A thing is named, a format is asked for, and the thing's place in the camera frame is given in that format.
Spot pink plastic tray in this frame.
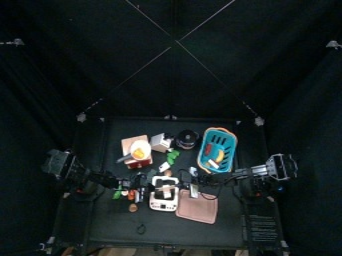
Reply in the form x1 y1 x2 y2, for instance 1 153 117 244
173 187 220 225

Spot white box with orange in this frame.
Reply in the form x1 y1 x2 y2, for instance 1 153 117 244
120 134 155 170

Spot yellow toy banana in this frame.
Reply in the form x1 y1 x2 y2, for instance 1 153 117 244
213 148 225 163

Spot white grey toy appliance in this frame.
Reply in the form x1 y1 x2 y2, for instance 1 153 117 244
147 175 181 213

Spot teal basket with orange rim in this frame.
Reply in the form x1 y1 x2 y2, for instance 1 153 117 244
196 126 239 175

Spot black plate with white text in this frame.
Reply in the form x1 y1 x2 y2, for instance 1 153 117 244
247 214 280 248

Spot cream toy frying pan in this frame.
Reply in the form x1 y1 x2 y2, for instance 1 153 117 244
114 139 153 165

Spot white toy cube box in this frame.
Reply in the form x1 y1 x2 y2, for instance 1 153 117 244
149 132 173 153

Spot toy fried egg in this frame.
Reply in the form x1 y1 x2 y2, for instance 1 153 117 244
130 147 148 161

